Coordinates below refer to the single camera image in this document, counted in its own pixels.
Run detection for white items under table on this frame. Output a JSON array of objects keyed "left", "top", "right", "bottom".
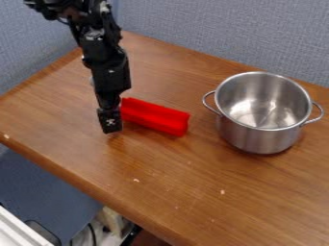
[{"left": 67, "top": 207, "right": 142, "bottom": 246}]

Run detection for black and white chair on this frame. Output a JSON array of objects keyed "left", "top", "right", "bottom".
[{"left": 0, "top": 205, "right": 62, "bottom": 246}]

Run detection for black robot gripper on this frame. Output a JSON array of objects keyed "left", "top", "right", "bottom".
[{"left": 82, "top": 47, "right": 132, "bottom": 134}]

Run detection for stainless steel pot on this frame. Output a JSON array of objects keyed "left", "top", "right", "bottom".
[{"left": 202, "top": 71, "right": 326, "bottom": 155}]

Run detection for red rectangular block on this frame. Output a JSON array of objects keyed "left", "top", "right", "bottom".
[{"left": 121, "top": 98, "right": 190, "bottom": 136}]

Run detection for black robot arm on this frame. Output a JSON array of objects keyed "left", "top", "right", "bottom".
[{"left": 23, "top": 0, "right": 132, "bottom": 134}]

